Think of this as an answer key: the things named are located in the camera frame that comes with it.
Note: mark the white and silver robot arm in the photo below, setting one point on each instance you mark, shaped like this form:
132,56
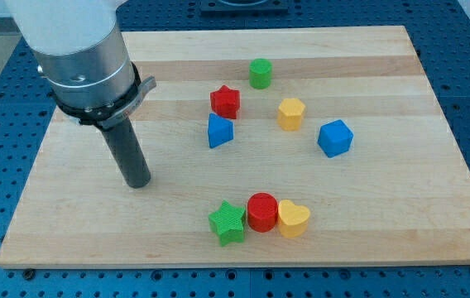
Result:
81,52

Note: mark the blue triangle block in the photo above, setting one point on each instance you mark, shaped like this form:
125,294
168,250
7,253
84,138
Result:
220,130

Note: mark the red star block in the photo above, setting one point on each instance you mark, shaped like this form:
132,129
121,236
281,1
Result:
225,102

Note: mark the green star block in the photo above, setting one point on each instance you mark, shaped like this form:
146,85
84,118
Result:
228,223

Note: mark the wooden board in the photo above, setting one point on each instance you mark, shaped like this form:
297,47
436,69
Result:
400,196

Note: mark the red cylinder block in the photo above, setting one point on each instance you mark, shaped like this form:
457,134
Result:
262,211

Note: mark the yellow hexagon block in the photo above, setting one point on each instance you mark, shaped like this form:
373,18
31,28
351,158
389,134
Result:
291,113

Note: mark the green cylinder block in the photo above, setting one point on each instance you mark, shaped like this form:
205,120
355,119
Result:
260,73

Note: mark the yellow heart block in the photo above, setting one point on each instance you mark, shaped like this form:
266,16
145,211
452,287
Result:
293,219

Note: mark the blue cube block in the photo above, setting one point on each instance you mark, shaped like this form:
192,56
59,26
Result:
335,138

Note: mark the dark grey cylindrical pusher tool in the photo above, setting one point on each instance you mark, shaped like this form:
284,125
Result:
122,142

